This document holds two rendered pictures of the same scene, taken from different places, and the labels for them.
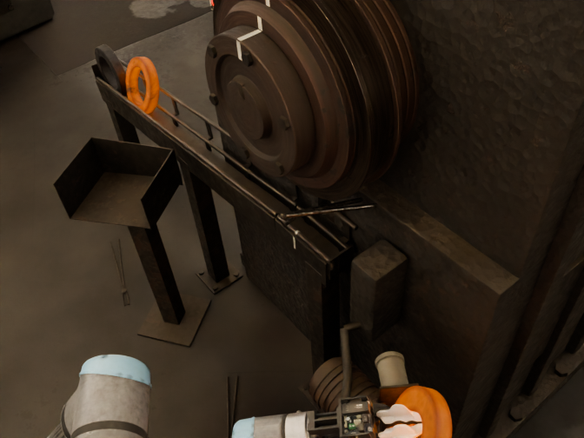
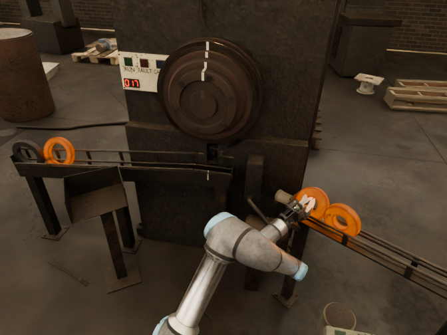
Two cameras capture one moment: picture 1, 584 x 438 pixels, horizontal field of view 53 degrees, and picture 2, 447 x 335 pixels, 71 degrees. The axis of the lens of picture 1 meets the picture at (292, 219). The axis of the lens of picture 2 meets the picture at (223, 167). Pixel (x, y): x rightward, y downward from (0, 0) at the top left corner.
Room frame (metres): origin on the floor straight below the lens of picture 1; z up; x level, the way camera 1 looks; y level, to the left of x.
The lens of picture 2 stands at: (-0.03, 0.86, 1.65)
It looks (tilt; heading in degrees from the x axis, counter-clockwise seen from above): 35 degrees down; 315
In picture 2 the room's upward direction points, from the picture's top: 2 degrees clockwise
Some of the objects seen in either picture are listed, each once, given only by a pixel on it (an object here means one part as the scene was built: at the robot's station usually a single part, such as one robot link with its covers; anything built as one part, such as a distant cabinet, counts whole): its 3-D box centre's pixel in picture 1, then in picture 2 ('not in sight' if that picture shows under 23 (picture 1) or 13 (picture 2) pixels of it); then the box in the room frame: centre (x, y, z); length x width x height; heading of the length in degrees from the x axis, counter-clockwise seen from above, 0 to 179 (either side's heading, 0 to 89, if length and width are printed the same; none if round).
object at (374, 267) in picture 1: (378, 291); (254, 177); (0.78, -0.18, 0.68); 0.11 x 0.08 x 0.24; 125
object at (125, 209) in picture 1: (146, 251); (107, 234); (1.24, 0.47, 0.36); 0.26 x 0.20 x 0.72; 70
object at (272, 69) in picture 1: (255, 105); (204, 103); (0.91, 0.05, 1.11); 0.28 x 0.06 x 0.28; 35
